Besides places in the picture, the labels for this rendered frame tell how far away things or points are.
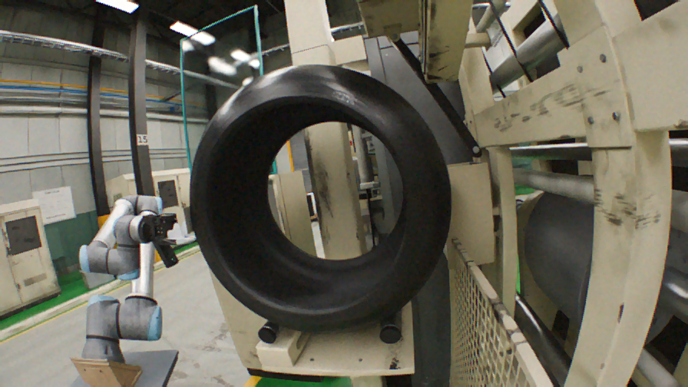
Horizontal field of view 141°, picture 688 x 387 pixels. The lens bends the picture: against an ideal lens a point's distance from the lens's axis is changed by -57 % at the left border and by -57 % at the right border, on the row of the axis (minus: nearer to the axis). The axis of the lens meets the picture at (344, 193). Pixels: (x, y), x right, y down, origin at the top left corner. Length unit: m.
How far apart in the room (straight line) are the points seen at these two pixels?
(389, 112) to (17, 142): 8.44
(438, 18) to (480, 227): 0.56
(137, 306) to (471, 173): 1.27
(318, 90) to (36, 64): 9.06
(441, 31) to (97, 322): 1.42
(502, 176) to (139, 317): 1.35
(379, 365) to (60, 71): 9.50
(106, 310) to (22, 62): 8.49
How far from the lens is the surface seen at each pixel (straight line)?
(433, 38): 0.65
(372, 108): 0.47
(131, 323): 1.21
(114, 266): 1.03
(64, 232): 8.44
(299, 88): 0.50
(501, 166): 0.85
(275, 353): 0.70
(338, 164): 0.87
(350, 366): 0.68
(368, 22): 0.83
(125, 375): 1.23
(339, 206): 0.88
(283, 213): 1.37
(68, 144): 8.90
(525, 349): 0.39
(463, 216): 0.82
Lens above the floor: 1.25
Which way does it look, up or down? 5 degrees down
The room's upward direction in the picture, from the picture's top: 9 degrees counter-clockwise
